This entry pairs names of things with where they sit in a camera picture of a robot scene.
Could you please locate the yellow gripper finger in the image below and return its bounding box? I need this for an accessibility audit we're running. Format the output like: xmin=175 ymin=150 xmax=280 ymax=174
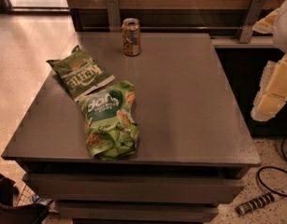
xmin=251 ymin=53 xmax=287 ymax=121
xmin=252 ymin=8 xmax=280 ymax=34

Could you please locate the orange soda can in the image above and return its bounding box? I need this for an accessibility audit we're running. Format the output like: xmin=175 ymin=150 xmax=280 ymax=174
xmin=122 ymin=18 xmax=141 ymax=56

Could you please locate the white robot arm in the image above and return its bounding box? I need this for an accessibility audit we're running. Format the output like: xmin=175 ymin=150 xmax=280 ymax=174
xmin=251 ymin=0 xmax=287 ymax=122

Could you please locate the grey drawer cabinet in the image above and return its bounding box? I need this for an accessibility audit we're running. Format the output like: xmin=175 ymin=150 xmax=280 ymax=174
xmin=3 ymin=33 xmax=260 ymax=224

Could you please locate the striped power strip on floor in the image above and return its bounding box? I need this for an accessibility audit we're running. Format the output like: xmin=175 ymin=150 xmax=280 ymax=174
xmin=235 ymin=193 xmax=275 ymax=216

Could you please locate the light green rice chips bag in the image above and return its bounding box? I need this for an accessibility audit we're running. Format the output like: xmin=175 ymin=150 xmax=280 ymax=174
xmin=79 ymin=81 xmax=138 ymax=161

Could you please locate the dark green chip bag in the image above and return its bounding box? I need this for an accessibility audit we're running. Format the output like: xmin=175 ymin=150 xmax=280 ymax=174
xmin=47 ymin=45 xmax=115 ymax=102

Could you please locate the dark bin on floor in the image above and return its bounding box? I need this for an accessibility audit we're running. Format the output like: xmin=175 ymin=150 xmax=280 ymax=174
xmin=0 ymin=175 xmax=49 ymax=224

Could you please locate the right metal wall bracket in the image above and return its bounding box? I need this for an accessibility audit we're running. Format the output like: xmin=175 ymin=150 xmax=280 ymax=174
xmin=238 ymin=0 xmax=266 ymax=44

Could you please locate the metal wall bracket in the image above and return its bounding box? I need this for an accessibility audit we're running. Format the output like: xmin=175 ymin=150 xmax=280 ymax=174
xmin=106 ymin=0 xmax=121 ymax=32
xmin=238 ymin=0 xmax=266 ymax=44

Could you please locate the black cable on floor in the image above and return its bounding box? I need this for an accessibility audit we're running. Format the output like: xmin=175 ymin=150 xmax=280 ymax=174
xmin=255 ymin=133 xmax=287 ymax=200

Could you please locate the left metal wall bracket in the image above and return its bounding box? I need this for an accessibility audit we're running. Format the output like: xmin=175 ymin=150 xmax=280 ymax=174
xmin=106 ymin=0 xmax=121 ymax=32

